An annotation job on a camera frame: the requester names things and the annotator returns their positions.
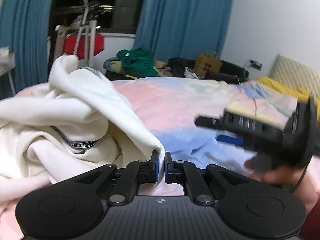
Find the white hooded sweatshirt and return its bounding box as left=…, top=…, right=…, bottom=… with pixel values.
left=1, top=55, right=165, bottom=207

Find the black sofa with clothes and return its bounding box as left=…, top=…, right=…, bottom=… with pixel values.
left=103, top=57, right=249, bottom=85

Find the person's right hand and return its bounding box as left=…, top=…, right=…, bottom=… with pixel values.
left=244, top=157, right=319, bottom=213

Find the pastel rainbow bed sheet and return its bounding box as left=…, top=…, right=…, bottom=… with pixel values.
left=1, top=77, right=298, bottom=239

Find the brown cardboard box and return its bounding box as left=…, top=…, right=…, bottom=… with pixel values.
left=194, top=53, right=222, bottom=76

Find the beige quilted headboard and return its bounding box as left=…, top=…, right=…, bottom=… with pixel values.
left=270, top=54, right=320, bottom=98

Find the green garment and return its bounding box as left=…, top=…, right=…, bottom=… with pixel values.
left=116, top=48, right=158, bottom=78

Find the blue curtain right panel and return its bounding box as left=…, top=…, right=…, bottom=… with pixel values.
left=133, top=0, right=233, bottom=61

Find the blue curtain panel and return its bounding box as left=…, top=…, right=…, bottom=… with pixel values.
left=1, top=0, right=52, bottom=98
left=133, top=0, right=233, bottom=61

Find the red cloth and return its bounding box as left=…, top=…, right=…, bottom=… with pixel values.
left=63, top=34, right=104, bottom=59

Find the blue curtain left panel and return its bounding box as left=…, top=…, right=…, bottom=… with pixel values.
left=1, top=0, right=52, bottom=98

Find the wall power socket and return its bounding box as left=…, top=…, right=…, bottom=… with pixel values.
left=249, top=59, right=263, bottom=71

